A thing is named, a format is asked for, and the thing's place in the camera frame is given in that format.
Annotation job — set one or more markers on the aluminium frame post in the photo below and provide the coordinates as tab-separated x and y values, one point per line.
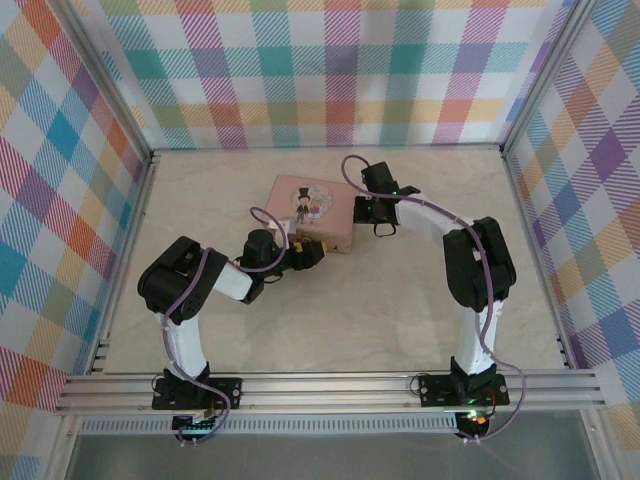
547	75
107	82

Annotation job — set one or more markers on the aluminium front rail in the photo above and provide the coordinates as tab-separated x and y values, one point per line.
325	390

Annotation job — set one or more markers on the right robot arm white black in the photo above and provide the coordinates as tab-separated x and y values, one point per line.
480	260

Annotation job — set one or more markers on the right controller board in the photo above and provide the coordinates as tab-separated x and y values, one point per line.
474	419

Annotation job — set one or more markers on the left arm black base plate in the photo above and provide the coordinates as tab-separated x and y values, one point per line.
227	389

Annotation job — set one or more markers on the pink tin box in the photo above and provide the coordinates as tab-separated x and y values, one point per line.
320	205

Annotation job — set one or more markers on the controller board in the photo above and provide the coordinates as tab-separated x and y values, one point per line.
474	419
192	422

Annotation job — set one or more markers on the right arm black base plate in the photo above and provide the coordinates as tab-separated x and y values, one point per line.
435	390

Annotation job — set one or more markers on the left controller board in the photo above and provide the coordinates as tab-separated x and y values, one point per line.
192	422

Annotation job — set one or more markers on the aluminium side rail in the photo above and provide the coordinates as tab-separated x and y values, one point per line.
530	235
135	220

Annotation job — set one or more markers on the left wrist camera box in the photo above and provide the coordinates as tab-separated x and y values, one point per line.
287	226

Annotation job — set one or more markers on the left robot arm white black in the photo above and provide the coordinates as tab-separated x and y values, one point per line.
185	345

